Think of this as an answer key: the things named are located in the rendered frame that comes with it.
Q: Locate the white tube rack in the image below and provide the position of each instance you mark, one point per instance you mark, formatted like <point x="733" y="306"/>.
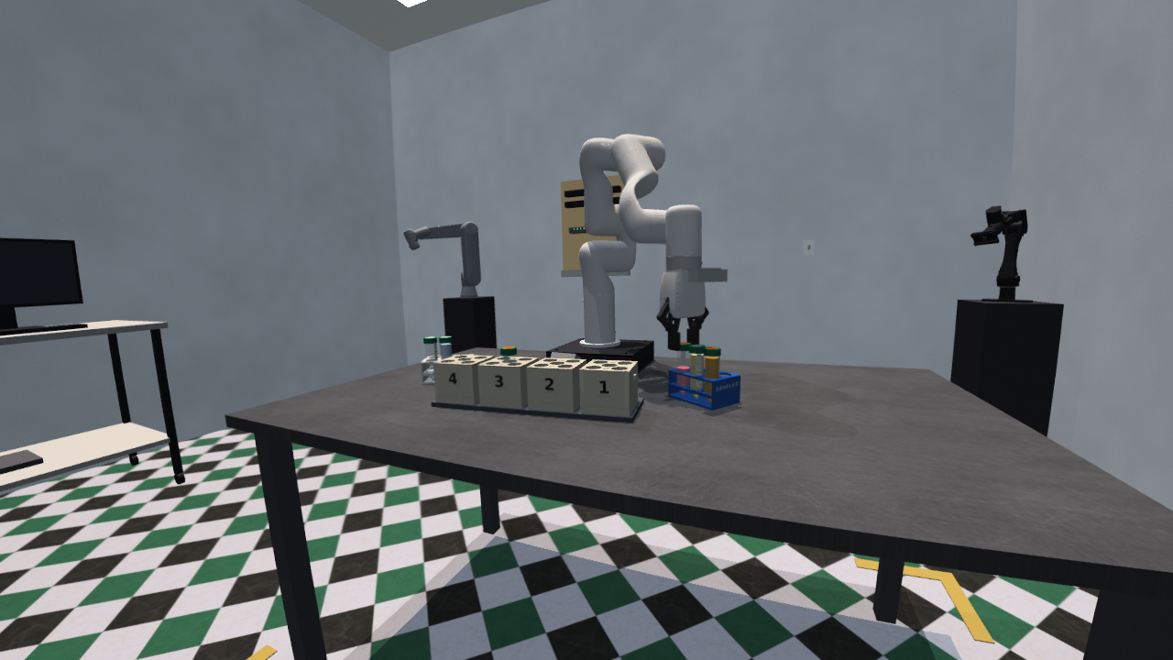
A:
<point x="425" y="374"/>

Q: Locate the centrifuge tube with pink liquid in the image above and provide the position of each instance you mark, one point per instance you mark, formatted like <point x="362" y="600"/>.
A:
<point x="683" y="365"/>

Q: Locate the blue tube rack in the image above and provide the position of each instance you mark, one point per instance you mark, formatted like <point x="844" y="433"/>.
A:
<point x="725" y="390"/>

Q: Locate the clear tube with dark green cap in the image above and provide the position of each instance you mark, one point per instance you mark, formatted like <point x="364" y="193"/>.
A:
<point x="430" y="352"/>

